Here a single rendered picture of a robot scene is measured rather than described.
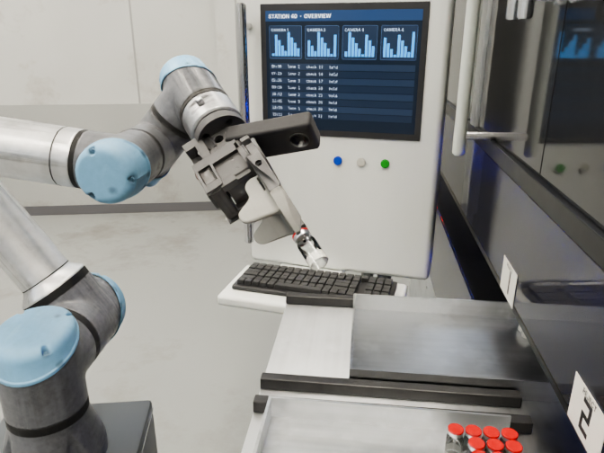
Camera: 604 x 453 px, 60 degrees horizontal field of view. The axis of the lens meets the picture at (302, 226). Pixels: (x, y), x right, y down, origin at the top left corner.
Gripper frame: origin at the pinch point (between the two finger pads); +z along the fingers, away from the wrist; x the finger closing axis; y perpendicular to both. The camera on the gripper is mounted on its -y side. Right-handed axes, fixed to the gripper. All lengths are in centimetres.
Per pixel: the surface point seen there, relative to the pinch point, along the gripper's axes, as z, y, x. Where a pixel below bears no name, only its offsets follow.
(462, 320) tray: 1, -19, -55
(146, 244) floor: -225, 88, -235
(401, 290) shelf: -20, -15, -76
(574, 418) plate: 28.2, -14.5, -20.7
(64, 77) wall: -360, 79, -174
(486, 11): -45, -61, -33
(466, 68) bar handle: -30, -44, -28
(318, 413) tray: 9.2, 11.8, -29.0
